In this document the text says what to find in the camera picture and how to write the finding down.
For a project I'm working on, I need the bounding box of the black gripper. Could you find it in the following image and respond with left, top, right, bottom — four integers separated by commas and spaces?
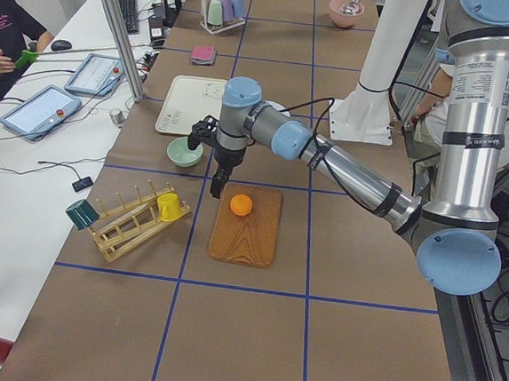
210, 146, 245, 198

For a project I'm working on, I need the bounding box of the orange fruit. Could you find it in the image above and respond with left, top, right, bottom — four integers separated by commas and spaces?
229, 193, 253, 217

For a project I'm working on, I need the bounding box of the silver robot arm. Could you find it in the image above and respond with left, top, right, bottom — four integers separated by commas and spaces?
210, 0, 509, 296

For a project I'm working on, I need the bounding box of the brown wooden tray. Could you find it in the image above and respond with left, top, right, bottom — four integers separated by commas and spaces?
207, 183, 283, 269

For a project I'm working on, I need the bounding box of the cream bear tray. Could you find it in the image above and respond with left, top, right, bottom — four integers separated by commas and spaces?
155, 75, 227, 136

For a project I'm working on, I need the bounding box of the green bowl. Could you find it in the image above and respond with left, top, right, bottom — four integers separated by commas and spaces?
166, 136, 203, 168

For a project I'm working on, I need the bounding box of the yellow cup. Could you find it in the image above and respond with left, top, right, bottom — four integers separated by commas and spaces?
156, 192, 182, 222

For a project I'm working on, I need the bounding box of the wooden cup rack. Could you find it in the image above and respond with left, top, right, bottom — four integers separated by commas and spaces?
86, 179, 191, 263

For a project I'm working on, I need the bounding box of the small metal cylinder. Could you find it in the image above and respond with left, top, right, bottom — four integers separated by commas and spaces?
108, 108, 125, 128

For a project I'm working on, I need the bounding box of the pink grey sponge cloth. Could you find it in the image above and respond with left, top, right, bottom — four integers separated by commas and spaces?
190, 45, 217, 66

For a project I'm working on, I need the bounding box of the small black device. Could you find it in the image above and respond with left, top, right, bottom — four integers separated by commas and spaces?
71, 177, 94, 193

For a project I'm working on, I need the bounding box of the dark green cup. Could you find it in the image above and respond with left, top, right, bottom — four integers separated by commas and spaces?
65, 199, 99, 231

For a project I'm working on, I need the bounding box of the far teach pendant tablet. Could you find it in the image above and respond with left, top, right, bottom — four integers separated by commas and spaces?
64, 53, 124, 97

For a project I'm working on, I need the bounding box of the teach pendant tablet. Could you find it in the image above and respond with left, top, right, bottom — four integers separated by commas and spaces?
0, 85, 82, 141
64, 53, 124, 97

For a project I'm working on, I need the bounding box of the green pastel cup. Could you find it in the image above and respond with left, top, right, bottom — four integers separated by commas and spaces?
207, 0, 223, 28

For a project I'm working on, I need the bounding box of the purple pastel cup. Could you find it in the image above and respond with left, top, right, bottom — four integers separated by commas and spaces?
220, 0, 235, 22

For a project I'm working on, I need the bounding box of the blue pastel cup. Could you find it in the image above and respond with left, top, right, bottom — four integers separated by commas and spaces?
232, 0, 245, 19

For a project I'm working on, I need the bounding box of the near teach pendant tablet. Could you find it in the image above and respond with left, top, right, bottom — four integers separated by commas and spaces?
0, 85, 82, 141

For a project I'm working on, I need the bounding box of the black keyboard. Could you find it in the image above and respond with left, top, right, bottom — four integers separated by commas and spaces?
117, 0, 139, 35

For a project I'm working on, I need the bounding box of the pink bowl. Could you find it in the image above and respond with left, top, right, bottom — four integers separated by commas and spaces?
329, 0, 365, 28

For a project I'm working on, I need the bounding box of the black computer mouse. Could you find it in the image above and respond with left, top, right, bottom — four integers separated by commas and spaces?
51, 39, 73, 52

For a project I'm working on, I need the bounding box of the metal scoop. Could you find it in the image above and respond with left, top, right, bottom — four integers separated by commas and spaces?
340, 0, 361, 16

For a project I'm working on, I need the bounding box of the person in black shirt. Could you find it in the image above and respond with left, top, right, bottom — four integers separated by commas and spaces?
0, 0, 54, 100

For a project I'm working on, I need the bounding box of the standing person in white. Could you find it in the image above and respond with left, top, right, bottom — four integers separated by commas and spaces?
433, 0, 509, 208

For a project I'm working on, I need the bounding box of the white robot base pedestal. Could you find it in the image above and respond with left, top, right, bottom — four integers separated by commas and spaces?
330, 0, 431, 145

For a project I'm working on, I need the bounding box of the white wire cup rack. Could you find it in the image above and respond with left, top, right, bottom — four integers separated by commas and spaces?
200, 0, 247, 35

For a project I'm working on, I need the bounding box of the green handled metal rod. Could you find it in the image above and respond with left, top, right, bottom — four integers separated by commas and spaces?
13, 32, 151, 80

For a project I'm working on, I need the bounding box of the aluminium frame post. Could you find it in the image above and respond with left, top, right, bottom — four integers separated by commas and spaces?
101, 0, 145, 103

